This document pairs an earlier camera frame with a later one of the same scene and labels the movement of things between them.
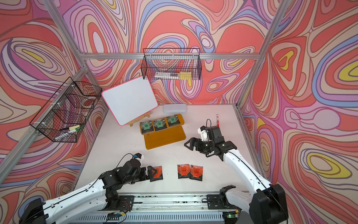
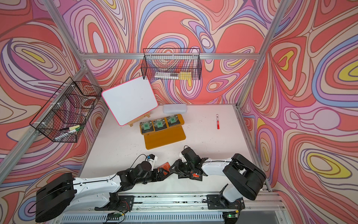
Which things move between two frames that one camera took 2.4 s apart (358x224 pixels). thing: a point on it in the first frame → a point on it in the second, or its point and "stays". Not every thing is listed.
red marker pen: (218, 121) stays
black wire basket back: (171, 64) stays
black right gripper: (193, 140) → (179, 169)
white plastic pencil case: (175, 108) stays
